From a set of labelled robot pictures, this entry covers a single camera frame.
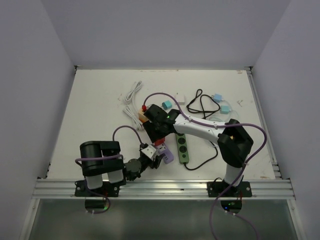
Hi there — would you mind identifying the purple socket adapter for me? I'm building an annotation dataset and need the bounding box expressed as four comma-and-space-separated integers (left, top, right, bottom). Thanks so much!
156, 143, 175, 165

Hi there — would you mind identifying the red cube socket adapter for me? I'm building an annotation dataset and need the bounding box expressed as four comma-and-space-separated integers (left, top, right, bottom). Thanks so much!
153, 137, 166, 147

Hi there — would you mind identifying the teal small plug adapter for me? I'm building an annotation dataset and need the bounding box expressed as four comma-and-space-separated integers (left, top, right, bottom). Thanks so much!
161, 100, 172, 110

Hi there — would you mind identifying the green power strip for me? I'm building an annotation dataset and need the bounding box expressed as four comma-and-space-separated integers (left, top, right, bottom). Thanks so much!
175, 133, 190, 165

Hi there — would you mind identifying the white charger plug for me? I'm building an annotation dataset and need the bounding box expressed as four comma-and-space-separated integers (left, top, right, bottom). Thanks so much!
175, 92, 186, 106

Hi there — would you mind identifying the blue charger plug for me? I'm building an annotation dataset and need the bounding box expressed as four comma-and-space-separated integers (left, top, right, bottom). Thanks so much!
211, 93, 223, 103

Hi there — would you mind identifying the teal charger plug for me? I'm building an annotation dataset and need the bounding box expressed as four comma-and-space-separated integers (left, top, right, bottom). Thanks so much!
220, 105, 232, 115

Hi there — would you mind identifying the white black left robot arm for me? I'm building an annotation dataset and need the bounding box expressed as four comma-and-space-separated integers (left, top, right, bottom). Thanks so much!
75, 141, 166, 197

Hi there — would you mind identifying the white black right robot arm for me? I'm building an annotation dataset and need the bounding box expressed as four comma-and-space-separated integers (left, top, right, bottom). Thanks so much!
142, 104, 254, 197

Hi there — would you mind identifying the beige cube socket adapter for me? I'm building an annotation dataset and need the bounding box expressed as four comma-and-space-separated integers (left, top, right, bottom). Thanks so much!
138, 109, 148, 123

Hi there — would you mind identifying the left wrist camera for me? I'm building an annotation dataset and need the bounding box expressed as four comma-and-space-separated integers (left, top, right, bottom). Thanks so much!
140, 143, 158, 160

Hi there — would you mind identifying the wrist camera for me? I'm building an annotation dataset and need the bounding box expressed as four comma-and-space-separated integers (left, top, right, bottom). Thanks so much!
141, 105, 148, 113
140, 143, 158, 160

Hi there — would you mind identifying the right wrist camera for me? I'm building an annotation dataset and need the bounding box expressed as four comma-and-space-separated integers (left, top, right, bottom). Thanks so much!
141, 105, 148, 113

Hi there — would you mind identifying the white bundled cable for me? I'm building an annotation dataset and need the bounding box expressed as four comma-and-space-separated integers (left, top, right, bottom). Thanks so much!
122, 80, 146, 131

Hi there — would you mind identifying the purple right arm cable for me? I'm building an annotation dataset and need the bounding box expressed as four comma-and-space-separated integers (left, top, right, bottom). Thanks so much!
143, 92, 268, 240

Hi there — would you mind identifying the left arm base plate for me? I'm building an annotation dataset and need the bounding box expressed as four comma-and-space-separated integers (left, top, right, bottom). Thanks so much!
74, 180, 120, 198

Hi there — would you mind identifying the black power strip cord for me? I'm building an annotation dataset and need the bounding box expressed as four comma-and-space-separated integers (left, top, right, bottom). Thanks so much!
184, 89, 220, 171

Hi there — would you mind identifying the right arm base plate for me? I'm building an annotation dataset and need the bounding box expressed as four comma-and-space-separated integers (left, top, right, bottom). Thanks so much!
206, 181, 253, 198

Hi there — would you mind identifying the aluminium rail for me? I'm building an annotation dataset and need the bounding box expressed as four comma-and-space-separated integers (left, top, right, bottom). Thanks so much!
31, 179, 296, 200

